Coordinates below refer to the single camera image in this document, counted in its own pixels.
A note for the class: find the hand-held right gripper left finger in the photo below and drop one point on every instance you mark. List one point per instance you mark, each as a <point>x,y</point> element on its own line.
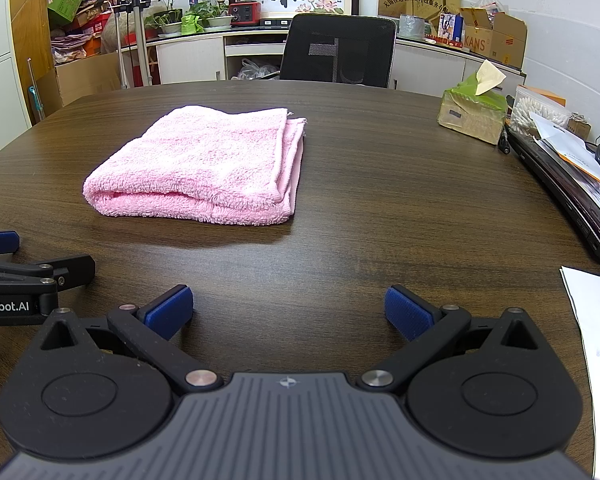
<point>166,314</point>

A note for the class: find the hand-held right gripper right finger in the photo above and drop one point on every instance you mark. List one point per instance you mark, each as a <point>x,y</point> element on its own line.
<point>409,314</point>

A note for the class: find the pink towel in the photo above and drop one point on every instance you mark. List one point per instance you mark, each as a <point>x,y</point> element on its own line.
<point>200,160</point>

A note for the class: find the large brown cardboard box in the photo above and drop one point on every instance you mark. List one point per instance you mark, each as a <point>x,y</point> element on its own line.
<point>80,80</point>

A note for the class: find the tall white cabinet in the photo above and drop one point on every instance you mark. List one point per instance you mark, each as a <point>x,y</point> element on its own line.
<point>0,60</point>

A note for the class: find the white paper sheet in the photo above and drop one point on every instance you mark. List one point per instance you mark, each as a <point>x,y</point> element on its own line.
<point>595,340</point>

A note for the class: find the stack of pink cloth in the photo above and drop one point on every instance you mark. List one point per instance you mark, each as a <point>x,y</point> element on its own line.
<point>67,47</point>

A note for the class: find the green tissue box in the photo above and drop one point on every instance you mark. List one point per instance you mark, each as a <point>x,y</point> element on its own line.
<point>472,110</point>

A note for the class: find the red paper bag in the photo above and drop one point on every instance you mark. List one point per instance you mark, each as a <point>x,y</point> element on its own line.
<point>152,67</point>

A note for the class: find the white envelope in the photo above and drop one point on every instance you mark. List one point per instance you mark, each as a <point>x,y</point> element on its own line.
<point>570,152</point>

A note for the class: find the metal crutch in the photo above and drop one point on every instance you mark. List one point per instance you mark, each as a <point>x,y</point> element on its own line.
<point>121,45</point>
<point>141,35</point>

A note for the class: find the cotton swab box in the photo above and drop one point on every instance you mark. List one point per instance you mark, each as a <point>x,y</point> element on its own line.
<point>535,112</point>

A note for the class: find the red box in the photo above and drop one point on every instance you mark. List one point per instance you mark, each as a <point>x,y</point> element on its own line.
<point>95,24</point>

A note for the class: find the white counter cabinet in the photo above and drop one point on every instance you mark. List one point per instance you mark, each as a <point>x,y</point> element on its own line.
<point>190,57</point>

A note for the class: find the small brown carton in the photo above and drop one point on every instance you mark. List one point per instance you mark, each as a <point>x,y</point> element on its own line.
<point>579,127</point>

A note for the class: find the clear plastic bag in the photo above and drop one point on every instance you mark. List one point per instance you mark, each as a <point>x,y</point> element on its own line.
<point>252,70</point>

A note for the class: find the orange box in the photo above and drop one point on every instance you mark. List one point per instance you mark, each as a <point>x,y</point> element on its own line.
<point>550,95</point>

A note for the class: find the potted plant in shallow dish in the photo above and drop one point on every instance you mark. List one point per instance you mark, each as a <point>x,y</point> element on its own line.
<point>215,16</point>
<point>164,22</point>

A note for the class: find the black office chair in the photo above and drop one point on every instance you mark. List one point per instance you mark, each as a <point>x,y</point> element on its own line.
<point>337,50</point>

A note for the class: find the open cardboard box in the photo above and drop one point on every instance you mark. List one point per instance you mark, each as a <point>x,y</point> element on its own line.
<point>495,40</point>

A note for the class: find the small colourful box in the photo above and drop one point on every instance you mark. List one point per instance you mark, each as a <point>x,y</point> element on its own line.
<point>450,27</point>

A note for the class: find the white plastic bag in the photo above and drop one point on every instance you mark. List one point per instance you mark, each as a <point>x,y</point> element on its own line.
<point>491,4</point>

